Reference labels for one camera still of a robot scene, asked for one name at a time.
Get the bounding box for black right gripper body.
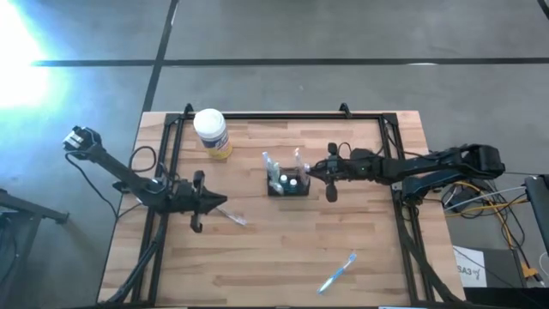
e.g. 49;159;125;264
325;142;358;203

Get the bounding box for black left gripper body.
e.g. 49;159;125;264
171;170;206;234

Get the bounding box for black wire caddy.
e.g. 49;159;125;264
266;167;312;198

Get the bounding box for white wipes canister yellow label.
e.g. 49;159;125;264
192;107;234;161

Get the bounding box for black power supply brick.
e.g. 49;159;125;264
443;182;488;212

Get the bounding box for black metal stand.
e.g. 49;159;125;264
0;187;70;301

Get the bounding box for white paper label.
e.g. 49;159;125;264
453;245;488;288

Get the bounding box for dark grey box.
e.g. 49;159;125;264
453;245;528;289

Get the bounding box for black floor case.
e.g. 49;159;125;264
462;286;549;309

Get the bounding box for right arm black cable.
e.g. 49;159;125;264
335;140;430;161

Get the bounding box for left arm black wrist cable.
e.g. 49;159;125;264
128;145;158;173

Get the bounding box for black aluminium table frame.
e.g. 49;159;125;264
99;101;464;309

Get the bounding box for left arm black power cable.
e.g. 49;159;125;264
63;152;119;219

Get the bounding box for white cable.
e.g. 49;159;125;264
443;185;528;212

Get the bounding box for yellow cable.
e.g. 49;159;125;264
445;179;542;282

